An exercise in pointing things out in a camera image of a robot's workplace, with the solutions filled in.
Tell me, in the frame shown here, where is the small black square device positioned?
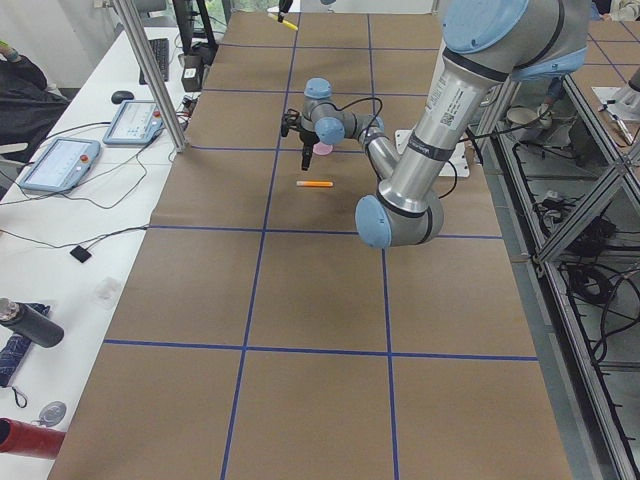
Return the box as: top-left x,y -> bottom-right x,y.
69,245 -> 92,263

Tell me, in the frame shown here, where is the teach pendant tablet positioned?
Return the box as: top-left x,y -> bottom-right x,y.
18,138 -> 102,193
103,100 -> 164,147

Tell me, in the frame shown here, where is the red bottle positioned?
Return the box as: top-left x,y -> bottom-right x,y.
1,418 -> 66,460

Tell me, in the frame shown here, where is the black box with label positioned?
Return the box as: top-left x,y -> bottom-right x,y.
181,55 -> 204,93

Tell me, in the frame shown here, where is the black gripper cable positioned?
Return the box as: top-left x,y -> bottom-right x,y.
334,96 -> 387,132

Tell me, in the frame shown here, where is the person in dark jacket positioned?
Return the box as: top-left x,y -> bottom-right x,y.
1,42 -> 69,163

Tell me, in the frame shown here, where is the black water bottle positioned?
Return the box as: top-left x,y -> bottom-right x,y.
1,298 -> 64,348

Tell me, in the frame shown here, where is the near teach pendant tablet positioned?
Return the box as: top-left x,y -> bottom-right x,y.
18,138 -> 102,193

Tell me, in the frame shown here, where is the orange highlighter pen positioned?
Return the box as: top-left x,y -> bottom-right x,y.
296,180 -> 334,188

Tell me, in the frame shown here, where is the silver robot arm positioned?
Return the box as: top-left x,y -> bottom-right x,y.
280,0 -> 591,249

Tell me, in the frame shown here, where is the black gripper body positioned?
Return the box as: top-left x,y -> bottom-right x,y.
278,0 -> 293,13
280,109 -> 317,153

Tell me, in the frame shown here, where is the black computer mouse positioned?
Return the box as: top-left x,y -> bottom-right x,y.
111,90 -> 135,105

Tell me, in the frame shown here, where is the black monitor stand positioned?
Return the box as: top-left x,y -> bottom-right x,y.
172,0 -> 218,62

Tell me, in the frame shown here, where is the blue folded umbrella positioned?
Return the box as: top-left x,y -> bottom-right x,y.
1,303 -> 50,388

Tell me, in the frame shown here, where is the yellow highlighter pen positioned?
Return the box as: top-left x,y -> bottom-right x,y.
268,12 -> 299,31

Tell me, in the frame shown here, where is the black keyboard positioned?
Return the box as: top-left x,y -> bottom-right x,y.
148,38 -> 170,82

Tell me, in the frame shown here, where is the far teach pendant tablet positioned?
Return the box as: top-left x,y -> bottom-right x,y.
103,100 -> 164,147

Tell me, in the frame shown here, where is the pink mesh pen holder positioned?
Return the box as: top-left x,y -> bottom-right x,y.
313,142 -> 333,156

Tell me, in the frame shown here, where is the aluminium frame post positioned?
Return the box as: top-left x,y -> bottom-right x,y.
111,0 -> 187,153

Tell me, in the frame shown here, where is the round silver keychain tag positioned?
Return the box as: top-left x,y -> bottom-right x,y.
37,401 -> 67,428

